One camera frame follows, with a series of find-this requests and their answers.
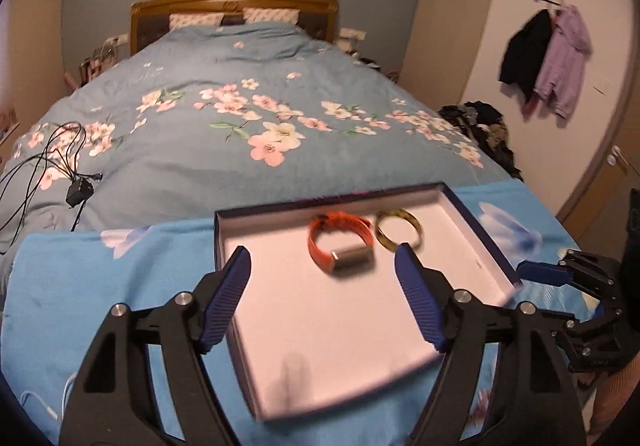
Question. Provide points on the blue blossom duvet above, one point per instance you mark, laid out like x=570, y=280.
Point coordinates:
x=208, y=118

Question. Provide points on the wall power socket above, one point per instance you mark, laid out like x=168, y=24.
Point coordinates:
x=351, y=33

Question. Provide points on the blue floral blanket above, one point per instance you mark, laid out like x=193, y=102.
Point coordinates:
x=61, y=286

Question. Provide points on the patterned pillow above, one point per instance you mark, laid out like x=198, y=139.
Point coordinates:
x=275, y=15
x=183, y=20

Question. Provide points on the right patterned pillow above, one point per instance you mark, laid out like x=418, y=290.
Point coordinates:
x=275, y=15

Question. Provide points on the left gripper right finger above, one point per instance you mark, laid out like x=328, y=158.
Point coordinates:
x=533, y=400

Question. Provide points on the navy white jewelry tray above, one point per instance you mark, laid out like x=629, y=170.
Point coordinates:
x=302, y=341

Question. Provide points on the pink sleeve forearm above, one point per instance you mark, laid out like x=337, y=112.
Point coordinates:
x=611, y=396

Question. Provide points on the yellow amber bangle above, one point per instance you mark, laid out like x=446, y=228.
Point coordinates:
x=394, y=227

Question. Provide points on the dark clothes pile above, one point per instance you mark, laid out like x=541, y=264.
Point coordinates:
x=484, y=125

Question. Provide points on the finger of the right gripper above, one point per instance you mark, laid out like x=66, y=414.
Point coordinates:
x=544, y=273

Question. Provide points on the purple hanging jacket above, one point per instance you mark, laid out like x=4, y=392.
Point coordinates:
x=559, y=81

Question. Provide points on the wooden headboard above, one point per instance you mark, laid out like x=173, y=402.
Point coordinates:
x=149, y=21

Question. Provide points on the orange smart watch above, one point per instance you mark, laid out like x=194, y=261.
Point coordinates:
x=340, y=244

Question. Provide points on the black hanging jacket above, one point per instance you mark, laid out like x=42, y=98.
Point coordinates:
x=525, y=52

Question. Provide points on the left patterned pillow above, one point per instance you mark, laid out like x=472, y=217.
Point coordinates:
x=183, y=20

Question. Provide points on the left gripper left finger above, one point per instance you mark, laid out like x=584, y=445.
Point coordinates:
x=113, y=400

